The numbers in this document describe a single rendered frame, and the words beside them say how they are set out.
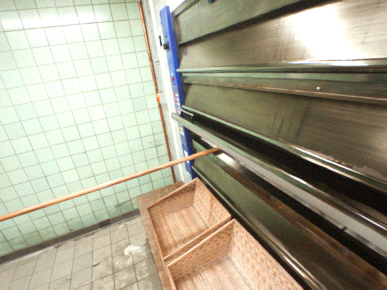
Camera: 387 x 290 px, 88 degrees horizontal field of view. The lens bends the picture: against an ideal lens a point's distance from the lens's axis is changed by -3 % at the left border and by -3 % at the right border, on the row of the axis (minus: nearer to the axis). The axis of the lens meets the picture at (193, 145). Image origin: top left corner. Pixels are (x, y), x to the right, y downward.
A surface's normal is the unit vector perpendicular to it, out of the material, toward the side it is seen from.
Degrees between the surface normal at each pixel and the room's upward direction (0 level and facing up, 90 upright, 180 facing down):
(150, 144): 90
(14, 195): 90
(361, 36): 68
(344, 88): 90
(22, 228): 90
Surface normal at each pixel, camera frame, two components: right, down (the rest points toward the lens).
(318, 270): -0.90, -0.07
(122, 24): 0.39, 0.29
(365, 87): -0.91, 0.26
